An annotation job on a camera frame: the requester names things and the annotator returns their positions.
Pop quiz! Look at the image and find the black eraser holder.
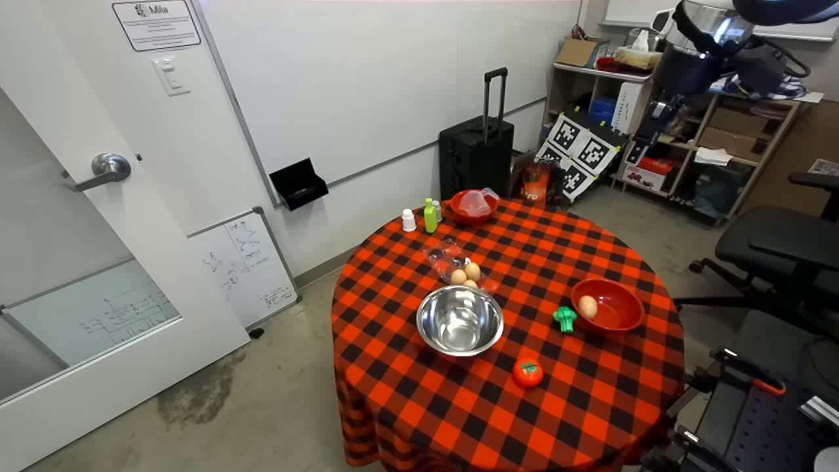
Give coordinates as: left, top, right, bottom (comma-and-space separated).
267, 155, 331, 212

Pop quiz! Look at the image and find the wooden storage shelf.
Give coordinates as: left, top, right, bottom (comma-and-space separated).
545, 35, 810, 225

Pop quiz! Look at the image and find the large wall whiteboard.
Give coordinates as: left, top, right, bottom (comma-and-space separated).
188, 0, 586, 210

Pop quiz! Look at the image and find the small leaning whiteboard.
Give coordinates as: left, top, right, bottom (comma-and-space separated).
186, 208, 302, 334

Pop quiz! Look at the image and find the black office chair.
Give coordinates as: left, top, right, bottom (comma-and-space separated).
675, 169, 839, 339

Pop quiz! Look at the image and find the green bottle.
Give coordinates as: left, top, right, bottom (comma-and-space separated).
423, 196, 443, 235

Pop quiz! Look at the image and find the white paper sign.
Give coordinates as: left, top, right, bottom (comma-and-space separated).
111, 0, 205, 54

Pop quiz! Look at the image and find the green toy vegetable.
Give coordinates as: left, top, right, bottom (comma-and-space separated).
551, 305, 579, 335

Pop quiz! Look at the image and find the red bowl with plastic wrap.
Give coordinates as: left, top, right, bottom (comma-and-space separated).
447, 187, 504, 229

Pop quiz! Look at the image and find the orange snack bag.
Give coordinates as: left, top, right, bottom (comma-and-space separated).
513, 157, 555, 210

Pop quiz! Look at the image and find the black and white tag board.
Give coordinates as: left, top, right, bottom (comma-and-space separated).
532, 110, 630, 205

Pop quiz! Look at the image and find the red bowl with egg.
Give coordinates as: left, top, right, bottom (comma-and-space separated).
570, 275, 648, 339

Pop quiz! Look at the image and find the black suitcase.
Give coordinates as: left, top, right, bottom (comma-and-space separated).
435, 66, 516, 201

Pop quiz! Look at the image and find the silver door handle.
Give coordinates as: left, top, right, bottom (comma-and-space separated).
60, 149, 137, 195

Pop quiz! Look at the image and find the clear container of eggs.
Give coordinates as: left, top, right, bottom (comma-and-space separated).
426, 239, 489, 294

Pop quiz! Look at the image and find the white door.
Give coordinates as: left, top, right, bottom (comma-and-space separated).
0, 0, 254, 472

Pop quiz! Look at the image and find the black wheeled cart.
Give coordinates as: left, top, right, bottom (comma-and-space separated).
639, 309, 839, 472

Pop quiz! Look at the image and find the cardboard box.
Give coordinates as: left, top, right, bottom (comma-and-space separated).
554, 36, 603, 71

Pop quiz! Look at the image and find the red and black plaid tablecloth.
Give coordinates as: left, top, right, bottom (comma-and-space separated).
327, 196, 689, 472

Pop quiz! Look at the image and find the white light switch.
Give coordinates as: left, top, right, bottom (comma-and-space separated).
153, 54, 194, 99

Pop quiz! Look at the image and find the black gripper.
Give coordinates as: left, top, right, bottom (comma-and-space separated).
654, 48, 728, 99

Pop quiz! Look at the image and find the silver metal bowl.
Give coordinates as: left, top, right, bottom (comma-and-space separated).
415, 283, 508, 363

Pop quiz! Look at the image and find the red tomato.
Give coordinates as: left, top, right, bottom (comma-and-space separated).
511, 353, 549, 390

